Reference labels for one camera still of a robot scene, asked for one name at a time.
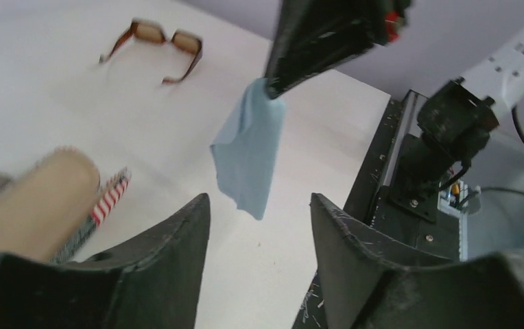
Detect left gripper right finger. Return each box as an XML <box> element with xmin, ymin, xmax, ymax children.
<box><xmin>311</xmin><ymin>193</ymin><xmax>524</xmax><ymax>328</ymax></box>

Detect brown tortoise sunglasses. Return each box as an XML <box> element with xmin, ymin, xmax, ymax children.
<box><xmin>99</xmin><ymin>18</ymin><xmax>203</xmax><ymax>84</ymax></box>

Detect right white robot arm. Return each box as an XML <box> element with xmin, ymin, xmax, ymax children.
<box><xmin>265</xmin><ymin>0</ymin><xmax>524</xmax><ymax>222</ymax></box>

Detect flag print glasses case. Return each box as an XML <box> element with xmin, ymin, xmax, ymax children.
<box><xmin>0</xmin><ymin>147</ymin><xmax>130</xmax><ymax>263</ymax></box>

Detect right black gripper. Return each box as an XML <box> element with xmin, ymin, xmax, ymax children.
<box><xmin>264</xmin><ymin>0</ymin><xmax>413</xmax><ymax>99</ymax></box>

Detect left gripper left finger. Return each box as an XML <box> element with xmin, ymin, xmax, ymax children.
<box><xmin>0</xmin><ymin>193</ymin><xmax>211</xmax><ymax>328</ymax></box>

